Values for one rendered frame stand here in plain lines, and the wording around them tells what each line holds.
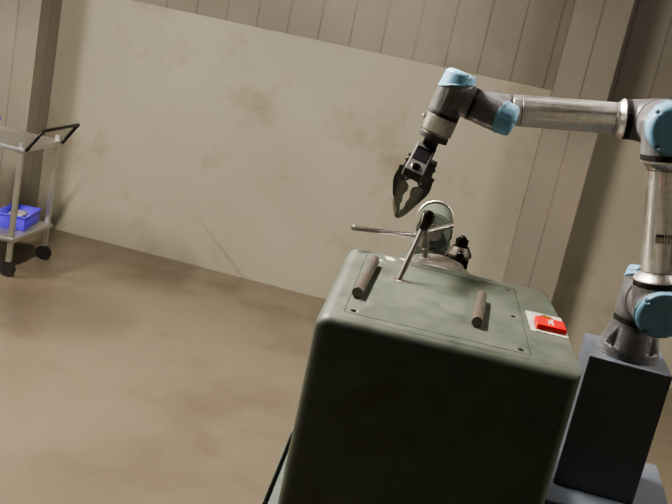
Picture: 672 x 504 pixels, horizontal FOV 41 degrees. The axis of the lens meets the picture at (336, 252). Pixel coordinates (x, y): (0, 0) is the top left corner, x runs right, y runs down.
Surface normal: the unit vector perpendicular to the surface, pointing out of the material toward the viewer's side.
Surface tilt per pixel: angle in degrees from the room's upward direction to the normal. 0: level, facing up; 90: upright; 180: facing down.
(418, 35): 90
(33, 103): 90
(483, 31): 90
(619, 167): 90
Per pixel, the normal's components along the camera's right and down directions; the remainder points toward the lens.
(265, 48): -0.20, 0.21
